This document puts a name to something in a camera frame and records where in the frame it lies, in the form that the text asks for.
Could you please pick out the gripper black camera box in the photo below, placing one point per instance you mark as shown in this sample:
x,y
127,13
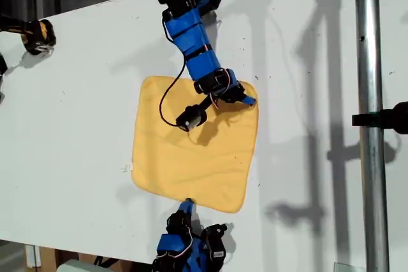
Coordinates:
x,y
218,245
191,119

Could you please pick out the black clamp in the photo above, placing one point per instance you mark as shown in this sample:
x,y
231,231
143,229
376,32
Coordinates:
x,y
382,118

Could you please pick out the white box under table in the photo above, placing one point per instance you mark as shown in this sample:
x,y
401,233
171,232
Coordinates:
x,y
75,266

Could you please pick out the camera black stalk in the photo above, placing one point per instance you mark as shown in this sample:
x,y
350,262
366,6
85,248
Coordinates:
x,y
206,103

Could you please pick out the steel post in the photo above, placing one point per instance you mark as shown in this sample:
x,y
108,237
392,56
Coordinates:
x,y
371,157

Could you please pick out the white table leg bracket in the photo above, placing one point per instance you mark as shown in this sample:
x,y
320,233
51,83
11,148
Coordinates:
x,y
32,256

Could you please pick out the yellow microfibre towel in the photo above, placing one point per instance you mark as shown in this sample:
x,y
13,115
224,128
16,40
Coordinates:
x,y
191,163

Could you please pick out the black object at table edge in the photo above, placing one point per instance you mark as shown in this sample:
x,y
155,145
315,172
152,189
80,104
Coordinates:
x,y
2,65

